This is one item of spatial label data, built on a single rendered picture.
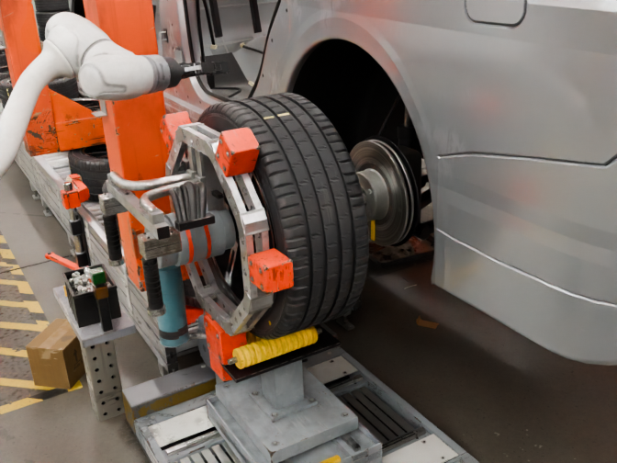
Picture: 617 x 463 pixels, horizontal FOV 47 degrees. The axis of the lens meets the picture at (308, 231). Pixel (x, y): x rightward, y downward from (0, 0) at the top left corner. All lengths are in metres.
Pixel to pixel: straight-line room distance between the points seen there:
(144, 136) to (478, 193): 1.07
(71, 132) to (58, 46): 2.45
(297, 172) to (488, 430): 1.26
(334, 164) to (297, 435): 0.84
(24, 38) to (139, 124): 1.93
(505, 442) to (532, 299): 1.03
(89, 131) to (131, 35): 2.08
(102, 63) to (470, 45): 0.79
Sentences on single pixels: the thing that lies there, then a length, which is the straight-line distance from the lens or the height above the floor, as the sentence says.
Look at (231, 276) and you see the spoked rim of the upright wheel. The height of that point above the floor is 0.65.
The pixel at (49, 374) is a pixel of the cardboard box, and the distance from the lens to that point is 2.94.
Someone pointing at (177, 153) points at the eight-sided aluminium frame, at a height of 1.03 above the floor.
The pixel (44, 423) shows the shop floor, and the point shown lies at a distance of 2.79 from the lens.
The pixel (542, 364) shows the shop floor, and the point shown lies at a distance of 2.92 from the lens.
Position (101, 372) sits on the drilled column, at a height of 0.20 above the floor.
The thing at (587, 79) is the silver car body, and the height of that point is 1.32.
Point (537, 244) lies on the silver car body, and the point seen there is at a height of 0.97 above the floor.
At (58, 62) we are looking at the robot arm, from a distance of 1.74.
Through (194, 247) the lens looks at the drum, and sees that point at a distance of 1.83.
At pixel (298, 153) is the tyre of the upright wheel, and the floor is 1.09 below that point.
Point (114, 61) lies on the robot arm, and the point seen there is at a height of 1.34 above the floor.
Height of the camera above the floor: 1.57
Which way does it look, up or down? 23 degrees down
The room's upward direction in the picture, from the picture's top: 3 degrees counter-clockwise
